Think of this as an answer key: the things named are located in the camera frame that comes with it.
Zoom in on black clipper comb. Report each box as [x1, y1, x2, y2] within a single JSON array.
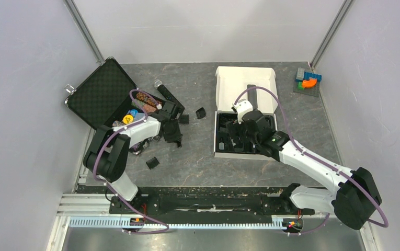
[[178, 114, 190, 124], [196, 107, 206, 119], [146, 157, 160, 170]]

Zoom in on white clipper kit box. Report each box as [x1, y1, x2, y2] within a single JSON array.
[[213, 66, 278, 161]]

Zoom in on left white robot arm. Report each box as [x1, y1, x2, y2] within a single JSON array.
[[83, 113, 182, 213]]

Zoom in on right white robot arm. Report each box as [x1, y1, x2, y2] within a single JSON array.
[[225, 110, 382, 230]]

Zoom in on black microphone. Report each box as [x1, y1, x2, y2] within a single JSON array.
[[154, 79, 185, 115]]

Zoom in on green chip stack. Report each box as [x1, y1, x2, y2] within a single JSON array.
[[131, 99, 157, 113]]

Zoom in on yellow dealer button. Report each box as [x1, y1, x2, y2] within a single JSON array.
[[122, 114, 134, 125]]

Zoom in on orange brown chip stack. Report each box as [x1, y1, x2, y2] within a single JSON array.
[[135, 92, 163, 108]]

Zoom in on green toy brick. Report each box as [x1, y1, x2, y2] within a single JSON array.
[[297, 82, 305, 90]]

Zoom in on grey toy brick baseplate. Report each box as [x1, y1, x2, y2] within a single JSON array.
[[293, 81, 320, 97]]

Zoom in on black aluminium poker case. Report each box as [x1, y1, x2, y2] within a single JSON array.
[[65, 58, 168, 131]]

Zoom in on grey toy brick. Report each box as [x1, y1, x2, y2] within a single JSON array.
[[295, 67, 305, 82]]

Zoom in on orange curved toy piece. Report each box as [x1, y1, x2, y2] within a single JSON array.
[[302, 78, 318, 88]]

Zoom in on blue toy brick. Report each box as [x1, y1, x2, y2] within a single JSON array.
[[303, 72, 322, 82]]

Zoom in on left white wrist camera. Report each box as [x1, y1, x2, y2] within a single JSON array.
[[157, 101, 180, 120]]

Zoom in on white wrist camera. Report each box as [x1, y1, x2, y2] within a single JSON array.
[[157, 101, 180, 120], [232, 99, 254, 124]]

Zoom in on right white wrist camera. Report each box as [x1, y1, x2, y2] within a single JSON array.
[[232, 99, 254, 124]]

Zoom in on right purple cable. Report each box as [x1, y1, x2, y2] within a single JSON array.
[[233, 86, 389, 236]]

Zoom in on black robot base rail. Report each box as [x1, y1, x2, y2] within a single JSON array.
[[130, 186, 315, 216]]

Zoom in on white cable duct strip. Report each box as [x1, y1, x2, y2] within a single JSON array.
[[68, 216, 287, 230]]

